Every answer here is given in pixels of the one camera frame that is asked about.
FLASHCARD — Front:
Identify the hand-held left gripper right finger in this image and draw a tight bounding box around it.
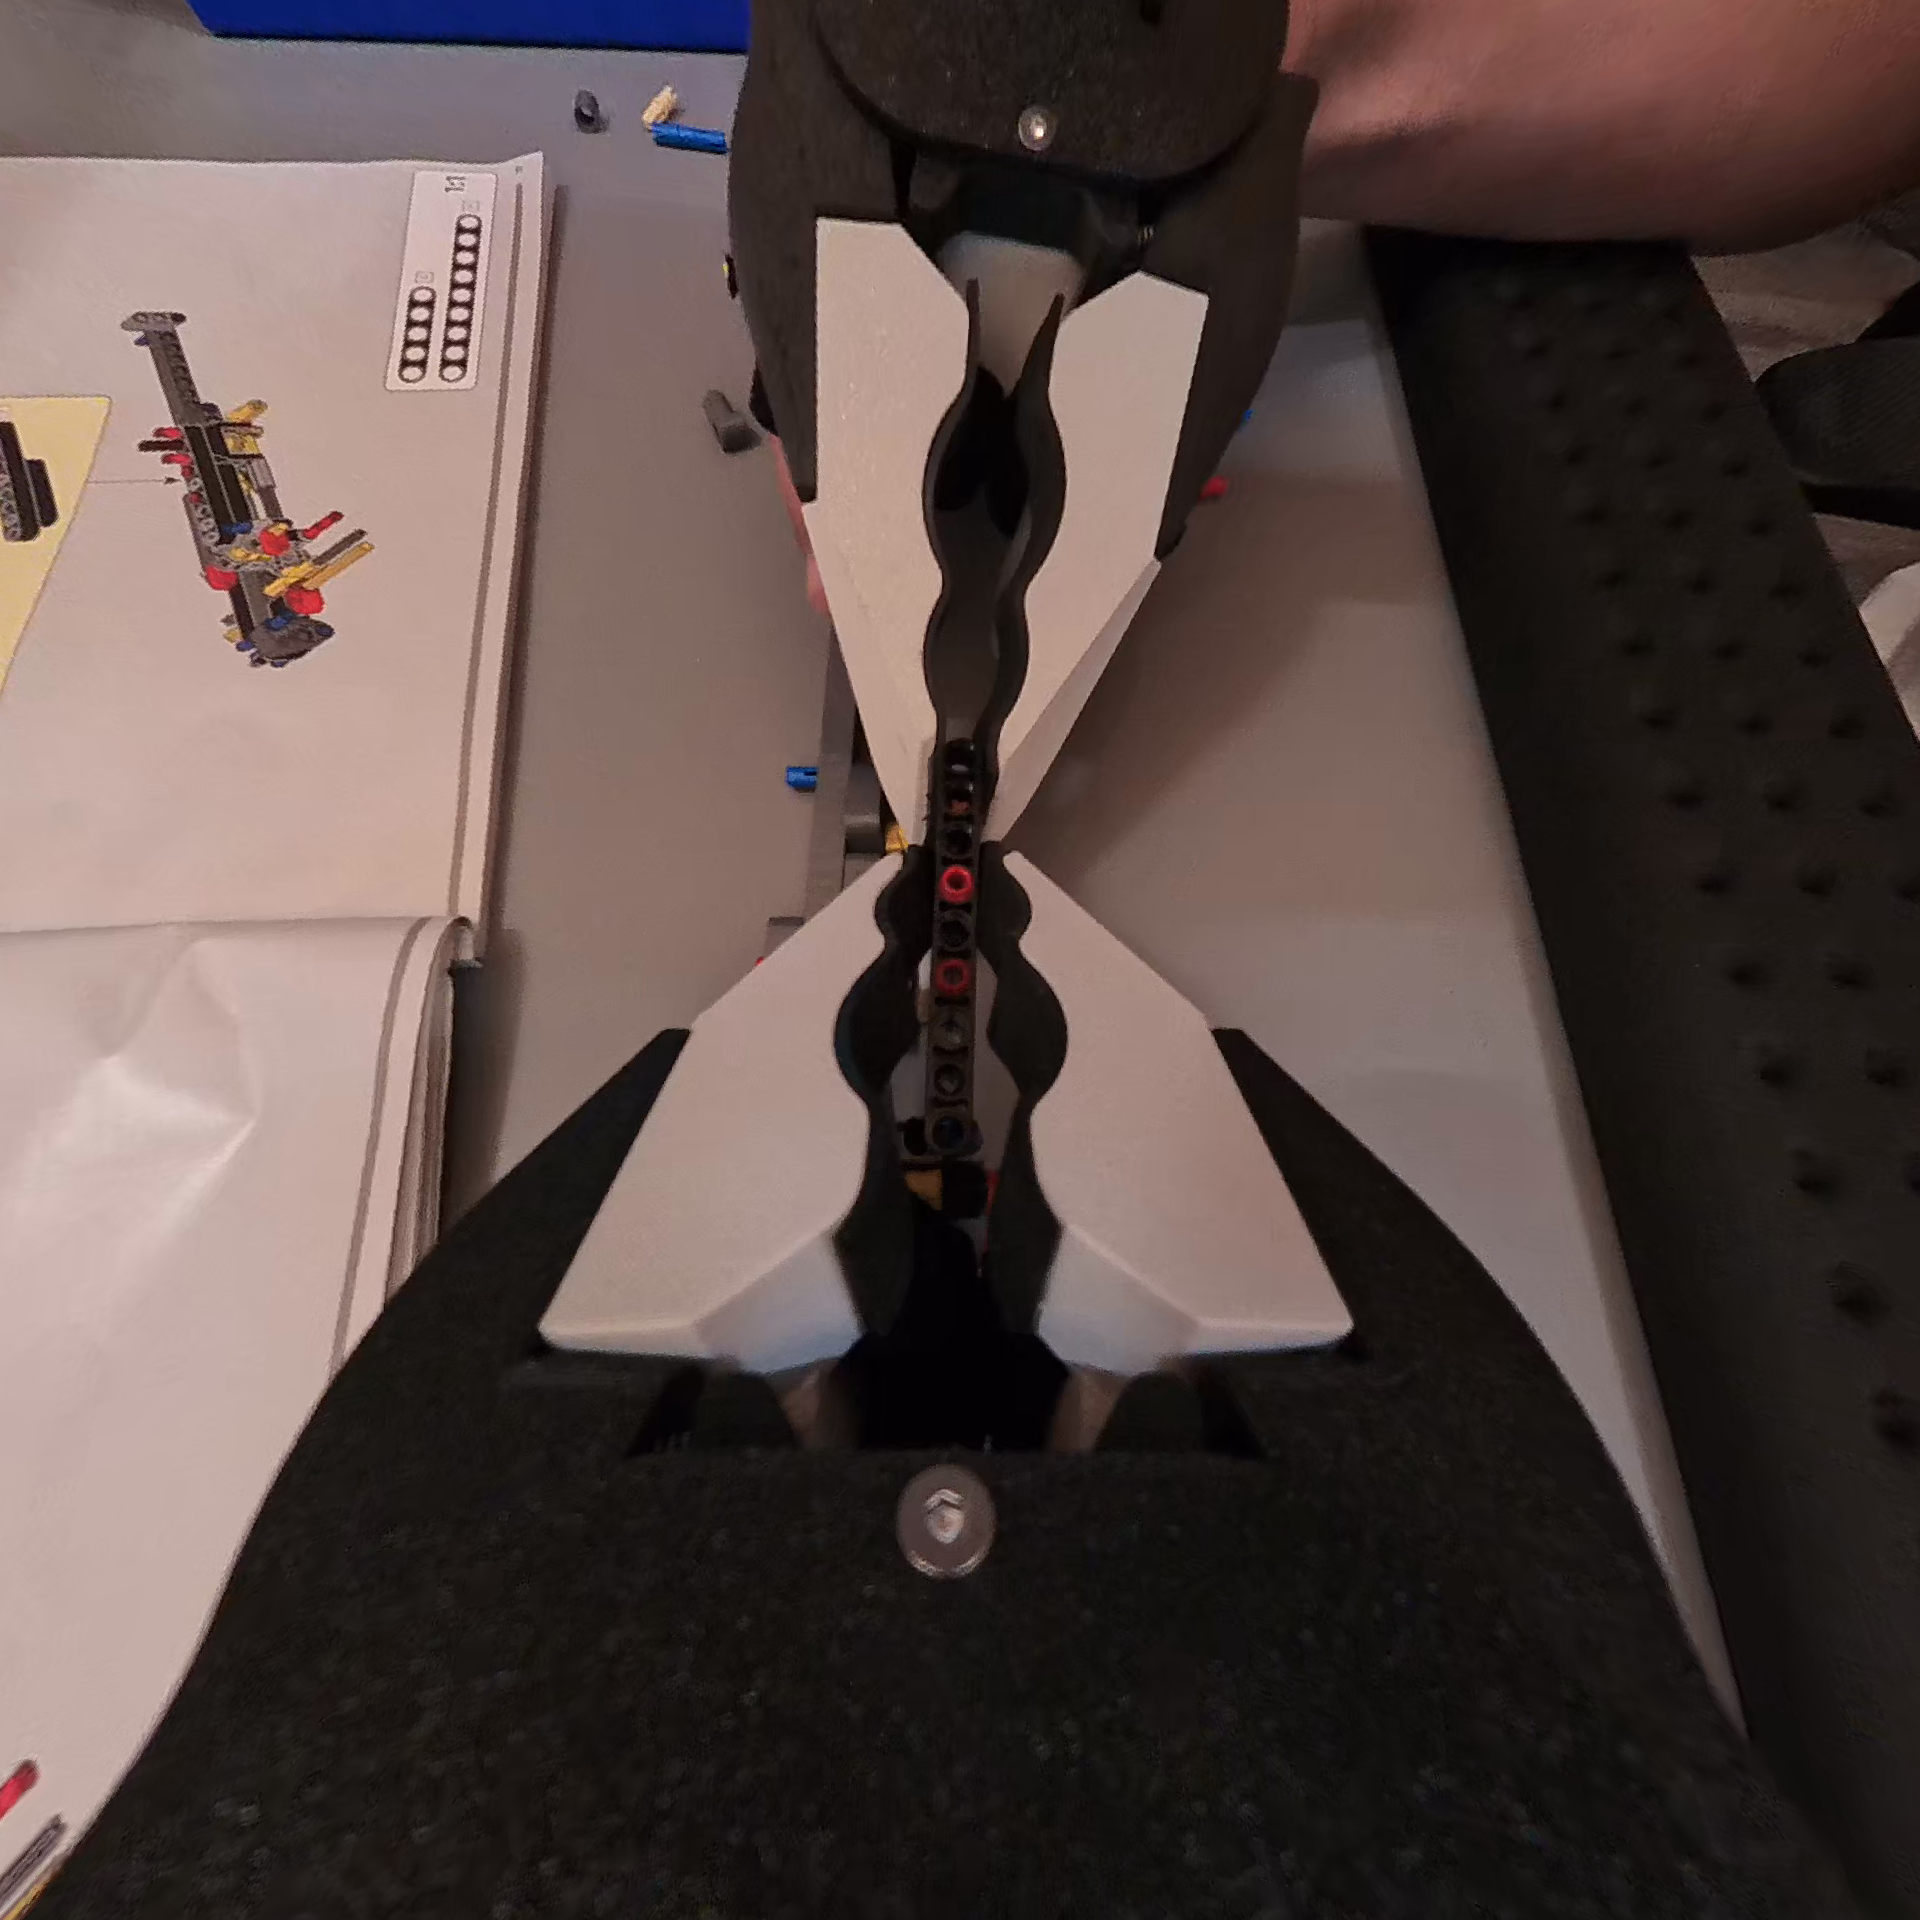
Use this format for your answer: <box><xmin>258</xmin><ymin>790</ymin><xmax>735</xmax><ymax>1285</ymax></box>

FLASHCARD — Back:
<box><xmin>990</xmin><ymin>847</ymin><xmax>1356</xmax><ymax>1377</ymax></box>

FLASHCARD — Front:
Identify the person's right forearm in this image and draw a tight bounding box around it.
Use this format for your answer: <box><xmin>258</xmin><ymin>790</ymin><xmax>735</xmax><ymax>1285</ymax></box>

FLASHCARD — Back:
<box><xmin>1281</xmin><ymin>0</ymin><xmax>1920</xmax><ymax>255</ymax></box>

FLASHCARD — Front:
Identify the black beam with red pins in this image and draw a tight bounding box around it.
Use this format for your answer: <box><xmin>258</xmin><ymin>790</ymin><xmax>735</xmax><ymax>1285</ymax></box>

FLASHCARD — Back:
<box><xmin>920</xmin><ymin>731</ymin><xmax>1004</xmax><ymax>1164</ymax></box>

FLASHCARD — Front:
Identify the blue plastic bin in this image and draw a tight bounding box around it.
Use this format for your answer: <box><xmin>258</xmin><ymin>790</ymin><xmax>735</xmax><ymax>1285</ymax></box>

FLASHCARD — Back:
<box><xmin>191</xmin><ymin>0</ymin><xmax>751</xmax><ymax>55</ymax></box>

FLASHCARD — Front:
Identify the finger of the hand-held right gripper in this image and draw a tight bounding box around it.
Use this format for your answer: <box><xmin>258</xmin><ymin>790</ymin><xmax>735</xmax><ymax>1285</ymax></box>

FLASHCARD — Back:
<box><xmin>800</xmin><ymin>215</ymin><xmax>985</xmax><ymax>837</ymax></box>
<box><xmin>983</xmin><ymin>269</ymin><xmax>1214</xmax><ymax>841</ymax></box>

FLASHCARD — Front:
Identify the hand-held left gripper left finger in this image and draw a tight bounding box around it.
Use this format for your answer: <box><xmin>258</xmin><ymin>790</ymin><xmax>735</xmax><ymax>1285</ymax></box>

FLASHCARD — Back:
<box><xmin>536</xmin><ymin>844</ymin><xmax>924</xmax><ymax>1377</ymax></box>

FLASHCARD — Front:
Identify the building instruction booklet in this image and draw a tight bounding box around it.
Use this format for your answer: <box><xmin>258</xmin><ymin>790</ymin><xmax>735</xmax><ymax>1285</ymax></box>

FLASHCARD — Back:
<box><xmin>0</xmin><ymin>150</ymin><xmax>558</xmax><ymax>1899</ymax></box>

